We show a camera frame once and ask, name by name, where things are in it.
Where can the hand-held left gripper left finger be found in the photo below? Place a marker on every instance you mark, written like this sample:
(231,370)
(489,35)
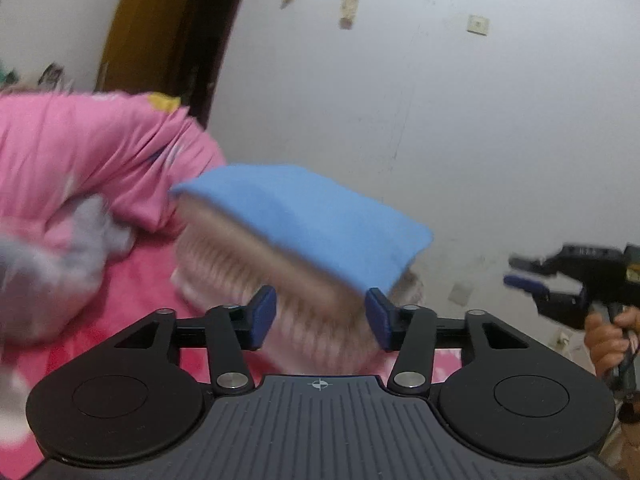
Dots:
(263,317)

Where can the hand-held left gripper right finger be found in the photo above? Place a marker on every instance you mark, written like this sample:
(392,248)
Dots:
(377,321)

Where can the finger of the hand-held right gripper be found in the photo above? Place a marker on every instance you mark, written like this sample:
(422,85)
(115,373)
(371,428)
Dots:
(530,285)
(530,263)

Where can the light blue t-shirt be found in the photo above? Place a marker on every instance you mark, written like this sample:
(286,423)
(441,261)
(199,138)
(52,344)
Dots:
(310,215)

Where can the person's right hand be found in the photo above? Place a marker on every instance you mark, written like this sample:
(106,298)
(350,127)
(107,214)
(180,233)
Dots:
(600,342)

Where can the cream folded cloth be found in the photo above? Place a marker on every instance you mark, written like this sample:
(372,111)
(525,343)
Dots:
(225,227)

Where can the pink floral fleece blanket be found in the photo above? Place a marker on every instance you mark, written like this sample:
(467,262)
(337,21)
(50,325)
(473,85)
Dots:
(130,290)

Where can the bright pink quilt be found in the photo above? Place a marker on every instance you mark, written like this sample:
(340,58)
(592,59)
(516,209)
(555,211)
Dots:
(90,150)

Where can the wooden door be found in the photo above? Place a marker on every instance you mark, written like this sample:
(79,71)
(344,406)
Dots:
(165,30)

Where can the white wall socket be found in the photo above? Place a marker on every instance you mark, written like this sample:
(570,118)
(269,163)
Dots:
(460,293)

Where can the beige wall switch plate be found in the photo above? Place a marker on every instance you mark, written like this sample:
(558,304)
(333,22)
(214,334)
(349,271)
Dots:
(478,24)

